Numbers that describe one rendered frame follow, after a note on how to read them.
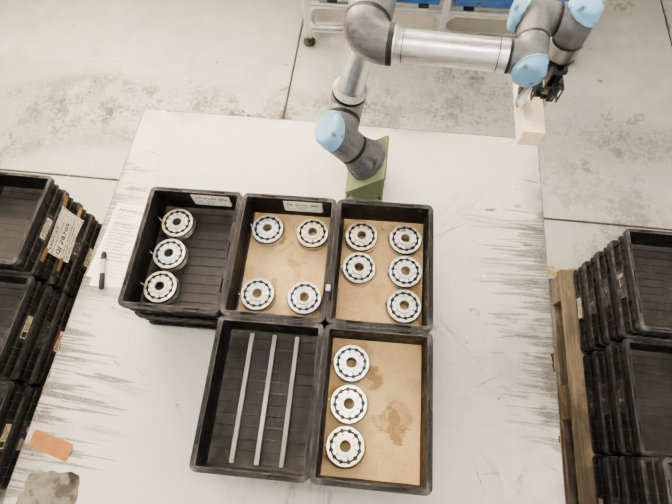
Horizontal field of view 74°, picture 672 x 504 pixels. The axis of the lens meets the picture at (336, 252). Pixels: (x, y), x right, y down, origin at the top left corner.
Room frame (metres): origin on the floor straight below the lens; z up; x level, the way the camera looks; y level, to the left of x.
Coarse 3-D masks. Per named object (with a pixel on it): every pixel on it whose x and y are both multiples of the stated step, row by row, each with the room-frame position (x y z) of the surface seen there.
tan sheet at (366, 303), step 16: (384, 224) 0.66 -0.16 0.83; (400, 224) 0.66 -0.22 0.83; (416, 224) 0.66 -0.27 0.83; (384, 240) 0.60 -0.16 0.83; (384, 256) 0.55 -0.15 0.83; (416, 256) 0.54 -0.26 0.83; (384, 272) 0.49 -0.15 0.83; (352, 288) 0.45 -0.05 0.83; (368, 288) 0.44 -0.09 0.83; (384, 288) 0.44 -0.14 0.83; (416, 288) 0.44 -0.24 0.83; (336, 304) 0.40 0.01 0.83; (352, 304) 0.39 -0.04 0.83; (368, 304) 0.39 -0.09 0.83; (384, 304) 0.39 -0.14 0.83; (368, 320) 0.34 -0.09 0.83; (384, 320) 0.34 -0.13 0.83; (416, 320) 0.33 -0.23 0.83
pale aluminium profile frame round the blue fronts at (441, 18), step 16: (304, 0) 2.44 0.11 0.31; (320, 0) 2.44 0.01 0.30; (336, 0) 2.41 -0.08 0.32; (448, 0) 2.31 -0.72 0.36; (304, 16) 2.43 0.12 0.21; (448, 16) 2.29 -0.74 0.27; (464, 16) 2.28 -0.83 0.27; (480, 16) 2.26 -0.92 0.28; (496, 16) 2.26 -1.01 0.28; (336, 32) 2.40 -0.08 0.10; (464, 32) 2.30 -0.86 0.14
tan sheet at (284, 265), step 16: (288, 224) 0.68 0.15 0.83; (288, 240) 0.62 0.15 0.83; (256, 256) 0.57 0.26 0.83; (272, 256) 0.57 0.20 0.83; (288, 256) 0.57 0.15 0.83; (304, 256) 0.56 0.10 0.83; (320, 256) 0.56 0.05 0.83; (256, 272) 0.52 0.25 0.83; (272, 272) 0.51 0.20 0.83; (288, 272) 0.51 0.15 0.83; (304, 272) 0.51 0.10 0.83; (320, 272) 0.50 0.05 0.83; (288, 288) 0.46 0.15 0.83; (320, 288) 0.45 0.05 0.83; (240, 304) 0.41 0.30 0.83
